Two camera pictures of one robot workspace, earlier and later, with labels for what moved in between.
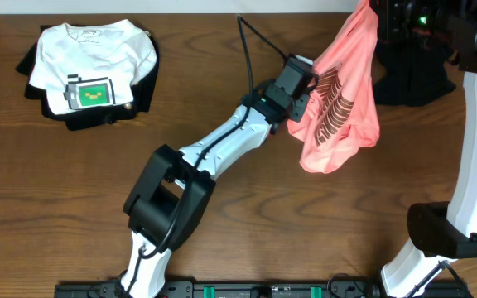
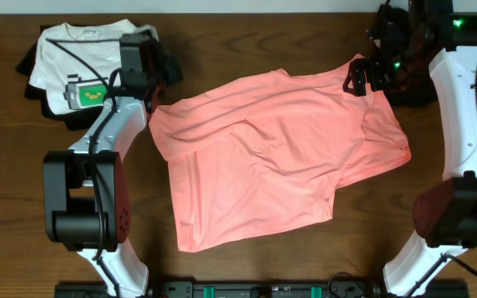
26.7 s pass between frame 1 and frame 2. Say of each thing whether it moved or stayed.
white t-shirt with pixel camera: stayed
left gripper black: moved
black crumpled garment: stayed
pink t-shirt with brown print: moved
